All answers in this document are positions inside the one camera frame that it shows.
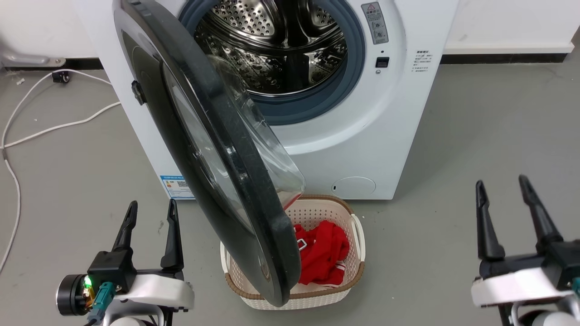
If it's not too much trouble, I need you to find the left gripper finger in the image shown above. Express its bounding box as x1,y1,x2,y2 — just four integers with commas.
112,201,139,251
160,199,185,272

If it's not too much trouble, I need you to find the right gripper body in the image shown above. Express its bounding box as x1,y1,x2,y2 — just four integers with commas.
470,241,580,309

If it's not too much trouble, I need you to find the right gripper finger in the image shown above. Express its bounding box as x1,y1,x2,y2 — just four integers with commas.
475,180,506,262
519,174,565,254

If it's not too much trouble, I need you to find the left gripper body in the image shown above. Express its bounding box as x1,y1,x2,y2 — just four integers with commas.
57,248,194,316

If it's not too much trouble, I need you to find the black round washing machine door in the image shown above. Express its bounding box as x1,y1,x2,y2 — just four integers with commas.
112,0,306,307

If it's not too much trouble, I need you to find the white front-load washing machine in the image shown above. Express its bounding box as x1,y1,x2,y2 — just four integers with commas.
72,0,459,201

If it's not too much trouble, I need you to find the grey-blue rubber door gasket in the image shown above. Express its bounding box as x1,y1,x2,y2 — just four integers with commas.
179,0,367,126

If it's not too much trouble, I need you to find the blue energy label sticker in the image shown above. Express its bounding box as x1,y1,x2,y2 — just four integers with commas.
160,176,195,200

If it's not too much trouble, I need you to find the round white filter cover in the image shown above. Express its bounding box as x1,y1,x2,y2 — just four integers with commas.
332,177,377,198

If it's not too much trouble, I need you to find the red garment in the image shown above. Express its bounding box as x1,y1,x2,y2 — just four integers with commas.
294,221,350,286

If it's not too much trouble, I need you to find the cream plastic laundry basket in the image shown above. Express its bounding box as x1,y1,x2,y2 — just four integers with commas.
220,195,366,311

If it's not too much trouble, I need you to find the black baseboard strip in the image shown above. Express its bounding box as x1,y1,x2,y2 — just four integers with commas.
440,53,568,64

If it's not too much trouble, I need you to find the small printed text label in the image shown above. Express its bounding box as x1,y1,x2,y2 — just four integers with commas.
411,50,433,74

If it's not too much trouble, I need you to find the stainless steel washer drum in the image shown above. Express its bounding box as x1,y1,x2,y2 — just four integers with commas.
195,0,348,96

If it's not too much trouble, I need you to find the grey warning sticker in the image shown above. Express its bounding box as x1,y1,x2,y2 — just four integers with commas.
361,2,389,45

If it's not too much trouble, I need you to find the teal connector black cable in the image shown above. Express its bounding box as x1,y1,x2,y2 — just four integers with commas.
86,282,116,326

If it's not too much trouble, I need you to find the thin white cable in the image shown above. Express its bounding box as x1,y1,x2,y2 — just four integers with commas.
0,70,59,272
4,102,122,149
68,69,112,86

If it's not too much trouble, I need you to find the grey metal bracket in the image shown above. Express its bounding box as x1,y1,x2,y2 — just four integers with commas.
0,38,66,68

